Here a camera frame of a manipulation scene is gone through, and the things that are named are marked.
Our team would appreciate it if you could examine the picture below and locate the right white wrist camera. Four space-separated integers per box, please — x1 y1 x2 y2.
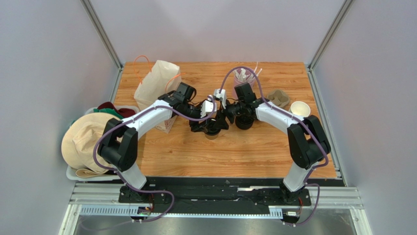
213 89 227 110

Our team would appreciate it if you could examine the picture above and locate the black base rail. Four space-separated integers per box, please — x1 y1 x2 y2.
68 176 364 226

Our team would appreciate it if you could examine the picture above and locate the single brown paper cup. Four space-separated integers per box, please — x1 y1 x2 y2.
205 134 218 140

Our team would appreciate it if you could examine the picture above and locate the aluminium frame post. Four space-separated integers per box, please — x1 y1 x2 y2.
308 0 355 71
80 0 123 71

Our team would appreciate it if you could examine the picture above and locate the white plastic bin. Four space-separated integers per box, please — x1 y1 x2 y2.
66 105 139 181

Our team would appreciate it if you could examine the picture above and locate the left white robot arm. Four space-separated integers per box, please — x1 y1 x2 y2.
93 83 217 193

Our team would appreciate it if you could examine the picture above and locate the left aluminium frame post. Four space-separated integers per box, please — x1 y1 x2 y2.
80 0 123 71

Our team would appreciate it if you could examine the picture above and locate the pink straw holder cup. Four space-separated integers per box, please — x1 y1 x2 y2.
232 76 256 99

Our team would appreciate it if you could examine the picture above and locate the stack of black lids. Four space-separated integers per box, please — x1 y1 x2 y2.
235 116 255 130

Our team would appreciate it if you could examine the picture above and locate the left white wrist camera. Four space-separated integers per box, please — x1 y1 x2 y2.
200 95 217 118

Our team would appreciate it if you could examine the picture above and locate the beige straw hat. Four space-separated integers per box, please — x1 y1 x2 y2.
61 113 120 178

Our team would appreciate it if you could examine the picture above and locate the white paper takeout bag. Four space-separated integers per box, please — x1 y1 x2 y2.
133 55 187 134

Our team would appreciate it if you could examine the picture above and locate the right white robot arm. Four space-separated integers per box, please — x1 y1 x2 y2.
213 83 331 201

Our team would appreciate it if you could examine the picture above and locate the stack of paper cups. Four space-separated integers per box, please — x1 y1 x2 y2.
289 101 311 117

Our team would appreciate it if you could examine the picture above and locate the right aluminium frame post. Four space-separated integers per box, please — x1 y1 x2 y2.
308 0 355 71

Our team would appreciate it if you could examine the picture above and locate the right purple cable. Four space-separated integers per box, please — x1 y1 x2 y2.
220 66 330 227

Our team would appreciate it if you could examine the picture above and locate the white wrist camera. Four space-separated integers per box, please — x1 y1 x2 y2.
213 89 227 110
200 95 217 118

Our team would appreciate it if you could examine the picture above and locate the lower pulp cup carrier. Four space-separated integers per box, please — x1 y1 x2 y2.
267 89 290 108

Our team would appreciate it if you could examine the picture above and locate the single black cup lid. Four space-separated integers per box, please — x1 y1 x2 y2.
204 120 221 137

